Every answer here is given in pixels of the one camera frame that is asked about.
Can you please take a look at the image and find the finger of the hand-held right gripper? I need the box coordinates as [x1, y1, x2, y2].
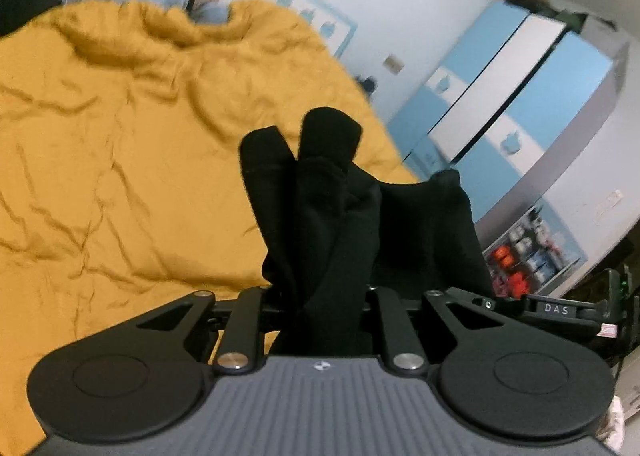
[444, 286, 531, 318]

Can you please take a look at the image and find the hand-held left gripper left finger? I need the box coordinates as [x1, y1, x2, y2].
[132, 286, 281, 371]

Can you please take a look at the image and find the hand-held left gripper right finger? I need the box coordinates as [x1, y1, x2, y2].
[367, 286, 507, 371]

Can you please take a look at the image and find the black garment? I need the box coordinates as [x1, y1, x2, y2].
[239, 107, 497, 356]

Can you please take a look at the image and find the storage shelf rack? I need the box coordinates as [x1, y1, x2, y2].
[481, 203, 585, 298]

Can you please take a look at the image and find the blue and white wardrobe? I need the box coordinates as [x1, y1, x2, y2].
[387, 1, 632, 229]

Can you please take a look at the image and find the yellow blanket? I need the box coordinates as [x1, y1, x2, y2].
[0, 0, 422, 456]

